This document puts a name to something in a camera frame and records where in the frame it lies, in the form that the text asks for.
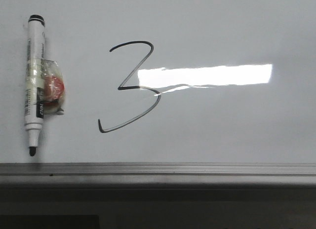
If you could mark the red magnet taped to marker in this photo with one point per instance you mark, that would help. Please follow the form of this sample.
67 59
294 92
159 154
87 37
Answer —
54 88

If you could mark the white whiteboard marker pen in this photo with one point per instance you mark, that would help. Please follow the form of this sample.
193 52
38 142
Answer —
34 91

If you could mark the white whiteboard with aluminium frame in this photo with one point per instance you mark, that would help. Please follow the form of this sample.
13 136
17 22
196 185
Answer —
205 93

